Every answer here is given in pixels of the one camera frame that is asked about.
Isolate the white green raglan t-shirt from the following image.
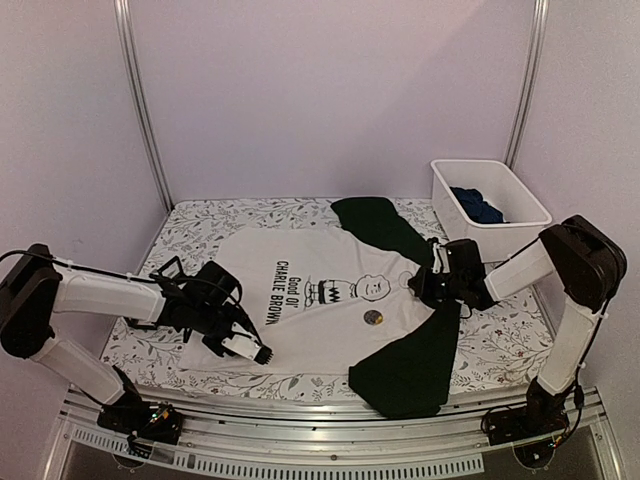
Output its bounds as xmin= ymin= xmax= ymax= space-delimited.
xmin=179 ymin=197 xmax=461 ymax=420

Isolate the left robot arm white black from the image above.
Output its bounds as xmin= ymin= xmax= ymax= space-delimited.
xmin=1 ymin=244 xmax=263 ymax=434

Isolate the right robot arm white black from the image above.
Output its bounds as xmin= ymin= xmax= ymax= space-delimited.
xmin=408 ymin=215 xmax=627 ymax=398

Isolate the black display box far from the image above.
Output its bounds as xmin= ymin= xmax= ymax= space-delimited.
xmin=149 ymin=256 xmax=184 ymax=281

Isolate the dark blue cloth in bin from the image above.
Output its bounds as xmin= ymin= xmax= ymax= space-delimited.
xmin=451 ymin=187 xmax=505 ymax=224

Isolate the floral patterned table mat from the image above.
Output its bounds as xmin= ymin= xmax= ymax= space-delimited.
xmin=101 ymin=198 xmax=551 ymax=402

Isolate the white plastic bin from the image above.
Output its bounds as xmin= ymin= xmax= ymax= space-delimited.
xmin=431 ymin=159 xmax=552 ymax=263

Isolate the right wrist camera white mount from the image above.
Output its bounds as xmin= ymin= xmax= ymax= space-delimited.
xmin=428 ymin=238 xmax=451 ymax=275

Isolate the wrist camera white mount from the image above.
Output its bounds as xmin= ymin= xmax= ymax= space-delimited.
xmin=428 ymin=238 xmax=451 ymax=275
xmin=222 ymin=334 xmax=273 ymax=365

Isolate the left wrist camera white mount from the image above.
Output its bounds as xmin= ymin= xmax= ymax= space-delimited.
xmin=222 ymin=334 xmax=273 ymax=365

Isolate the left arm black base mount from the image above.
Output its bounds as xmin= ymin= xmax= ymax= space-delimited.
xmin=97 ymin=399 xmax=184 ymax=445

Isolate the aluminium front rail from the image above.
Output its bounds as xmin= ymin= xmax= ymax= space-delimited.
xmin=43 ymin=388 xmax=624 ymax=479

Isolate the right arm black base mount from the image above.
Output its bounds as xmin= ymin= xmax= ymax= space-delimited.
xmin=480 ymin=390 xmax=569 ymax=446

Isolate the right aluminium frame post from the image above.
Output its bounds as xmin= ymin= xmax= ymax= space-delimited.
xmin=504 ymin=0 xmax=550 ymax=171

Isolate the aluminium frame post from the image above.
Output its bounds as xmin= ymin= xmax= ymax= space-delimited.
xmin=113 ymin=0 xmax=175 ymax=213
xmin=504 ymin=0 xmax=550 ymax=171

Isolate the left aluminium frame post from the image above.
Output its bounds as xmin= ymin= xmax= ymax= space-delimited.
xmin=113 ymin=0 xmax=175 ymax=213

